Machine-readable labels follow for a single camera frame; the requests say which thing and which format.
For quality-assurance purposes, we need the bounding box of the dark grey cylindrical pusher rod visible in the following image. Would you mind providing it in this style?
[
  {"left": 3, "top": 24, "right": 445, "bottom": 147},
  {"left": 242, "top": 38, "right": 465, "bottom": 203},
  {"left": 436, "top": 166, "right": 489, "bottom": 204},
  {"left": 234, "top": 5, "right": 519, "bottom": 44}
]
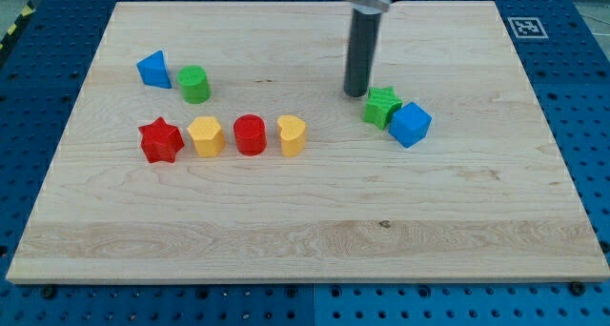
[{"left": 343, "top": 9, "right": 381, "bottom": 97}]

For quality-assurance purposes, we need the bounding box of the green star block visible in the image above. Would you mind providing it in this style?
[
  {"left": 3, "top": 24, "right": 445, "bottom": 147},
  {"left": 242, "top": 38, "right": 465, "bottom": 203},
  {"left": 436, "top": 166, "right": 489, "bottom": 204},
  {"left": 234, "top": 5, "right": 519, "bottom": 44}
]
[{"left": 363, "top": 87, "right": 403, "bottom": 130}]

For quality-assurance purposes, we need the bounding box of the blue cube block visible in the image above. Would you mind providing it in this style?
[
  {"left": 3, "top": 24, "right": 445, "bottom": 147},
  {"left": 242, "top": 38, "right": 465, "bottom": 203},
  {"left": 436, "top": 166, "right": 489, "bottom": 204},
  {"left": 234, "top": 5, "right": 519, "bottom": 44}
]
[{"left": 389, "top": 102, "right": 432, "bottom": 148}]

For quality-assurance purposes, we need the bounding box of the yellow heart block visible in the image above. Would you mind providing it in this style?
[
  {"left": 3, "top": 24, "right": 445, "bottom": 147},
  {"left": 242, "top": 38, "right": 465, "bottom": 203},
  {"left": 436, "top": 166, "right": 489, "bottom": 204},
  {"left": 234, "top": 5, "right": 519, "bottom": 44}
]
[{"left": 277, "top": 114, "right": 307, "bottom": 157}]

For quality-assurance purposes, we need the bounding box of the red cylinder block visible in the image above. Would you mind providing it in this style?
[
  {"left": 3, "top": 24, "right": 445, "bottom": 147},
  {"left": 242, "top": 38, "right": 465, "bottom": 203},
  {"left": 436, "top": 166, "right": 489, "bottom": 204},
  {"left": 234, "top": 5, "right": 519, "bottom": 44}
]
[{"left": 234, "top": 114, "right": 267, "bottom": 156}]

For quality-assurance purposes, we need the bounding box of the white fiducial marker tag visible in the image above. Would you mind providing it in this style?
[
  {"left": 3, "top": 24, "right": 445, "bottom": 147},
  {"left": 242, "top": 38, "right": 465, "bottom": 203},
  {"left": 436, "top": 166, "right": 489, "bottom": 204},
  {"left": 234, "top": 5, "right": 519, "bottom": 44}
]
[{"left": 508, "top": 16, "right": 548, "bottom": 39}]

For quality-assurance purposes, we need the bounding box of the green cylinder block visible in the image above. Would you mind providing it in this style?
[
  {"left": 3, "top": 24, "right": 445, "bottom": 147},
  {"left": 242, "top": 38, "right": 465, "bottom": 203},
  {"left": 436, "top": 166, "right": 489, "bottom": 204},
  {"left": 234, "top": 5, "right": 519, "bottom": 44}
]
[{"left": 177, "top": 65, "right": 211, "bottom": 104}]

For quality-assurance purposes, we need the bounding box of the yellow hexagon block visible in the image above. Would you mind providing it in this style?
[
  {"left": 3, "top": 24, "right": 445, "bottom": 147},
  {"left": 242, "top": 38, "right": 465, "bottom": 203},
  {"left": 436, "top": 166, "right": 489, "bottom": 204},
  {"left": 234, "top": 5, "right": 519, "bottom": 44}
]
[{"left": 187, "top": 116, "right": 226, "bottom": 157}]

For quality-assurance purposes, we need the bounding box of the blue triangle block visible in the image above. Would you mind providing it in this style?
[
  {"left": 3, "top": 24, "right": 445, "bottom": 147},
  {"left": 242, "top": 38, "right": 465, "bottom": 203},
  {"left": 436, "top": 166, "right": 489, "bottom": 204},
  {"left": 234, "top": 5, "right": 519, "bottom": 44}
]
[{"left": 136, "top": 51, "right": 172, "bottom": 89}]

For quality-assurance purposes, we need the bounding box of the red star block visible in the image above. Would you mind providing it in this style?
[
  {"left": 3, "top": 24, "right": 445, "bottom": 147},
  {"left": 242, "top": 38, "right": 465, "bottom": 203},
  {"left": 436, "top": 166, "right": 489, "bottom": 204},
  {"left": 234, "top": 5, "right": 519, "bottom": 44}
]
[{"left": 138, "top": 117, "right": 185, "bottom": 163}]

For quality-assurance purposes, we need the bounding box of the yellow black hazard tape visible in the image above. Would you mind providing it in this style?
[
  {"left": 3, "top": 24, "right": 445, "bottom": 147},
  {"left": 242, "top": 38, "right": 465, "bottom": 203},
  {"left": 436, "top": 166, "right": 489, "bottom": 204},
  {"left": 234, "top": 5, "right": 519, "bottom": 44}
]
[{"left": 1, "top": 1, "right": 35, "bottom": 52}]

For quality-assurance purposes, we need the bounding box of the black bolt front right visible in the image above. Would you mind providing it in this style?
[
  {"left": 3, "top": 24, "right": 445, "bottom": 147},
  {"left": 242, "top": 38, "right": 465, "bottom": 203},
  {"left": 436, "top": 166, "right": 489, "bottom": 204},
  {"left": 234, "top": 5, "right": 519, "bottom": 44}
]
[{"left": 569, "top": 281, "right": 586, "bottom": 296}]

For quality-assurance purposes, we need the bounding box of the black bolt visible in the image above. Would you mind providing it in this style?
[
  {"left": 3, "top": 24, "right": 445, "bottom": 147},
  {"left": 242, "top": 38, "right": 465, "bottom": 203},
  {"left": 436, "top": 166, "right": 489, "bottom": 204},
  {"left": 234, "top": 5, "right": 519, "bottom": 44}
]
[
  {"left": 569, "top": 281, "right": 586, "bottom": 296},
  {"left": 40, "top": 285, "right": 57, "bottom": 299}
]

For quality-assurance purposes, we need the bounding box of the black bolt front left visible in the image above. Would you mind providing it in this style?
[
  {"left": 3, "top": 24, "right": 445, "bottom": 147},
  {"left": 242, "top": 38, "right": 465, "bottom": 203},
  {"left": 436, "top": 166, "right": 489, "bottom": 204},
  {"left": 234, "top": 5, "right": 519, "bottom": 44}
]
[{"left": 40, "top": 285, "right": 57, "bottom": 299}]

